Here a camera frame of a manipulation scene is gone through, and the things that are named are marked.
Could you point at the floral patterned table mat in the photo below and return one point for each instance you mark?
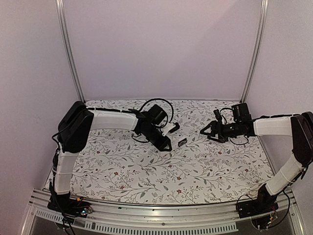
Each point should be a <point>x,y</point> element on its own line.
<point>115,167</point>

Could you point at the white remote control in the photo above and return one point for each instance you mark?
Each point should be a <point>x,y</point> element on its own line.
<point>178,143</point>

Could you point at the left aluminium frame post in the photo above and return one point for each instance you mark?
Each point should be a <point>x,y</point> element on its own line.
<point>67,45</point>

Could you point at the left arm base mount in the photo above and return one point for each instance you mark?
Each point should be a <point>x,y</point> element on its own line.
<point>69,208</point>

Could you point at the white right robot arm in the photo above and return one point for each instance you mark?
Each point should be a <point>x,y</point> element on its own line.
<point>297,127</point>

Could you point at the right aluminium frame post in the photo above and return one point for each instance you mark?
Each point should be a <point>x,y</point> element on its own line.
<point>256,49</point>

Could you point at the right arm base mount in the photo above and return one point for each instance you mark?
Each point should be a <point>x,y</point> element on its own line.
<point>264,203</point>

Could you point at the front aluminium rail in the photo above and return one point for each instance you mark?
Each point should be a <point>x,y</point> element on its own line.
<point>116,218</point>

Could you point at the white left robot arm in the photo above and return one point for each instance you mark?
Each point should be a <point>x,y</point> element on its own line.
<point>74,129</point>

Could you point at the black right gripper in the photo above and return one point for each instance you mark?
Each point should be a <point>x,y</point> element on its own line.
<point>219,130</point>

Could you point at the aluminium frame post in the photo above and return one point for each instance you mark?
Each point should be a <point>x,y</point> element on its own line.
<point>256,49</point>
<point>67,45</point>

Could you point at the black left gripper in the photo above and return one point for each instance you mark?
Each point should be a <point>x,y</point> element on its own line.
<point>162,145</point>

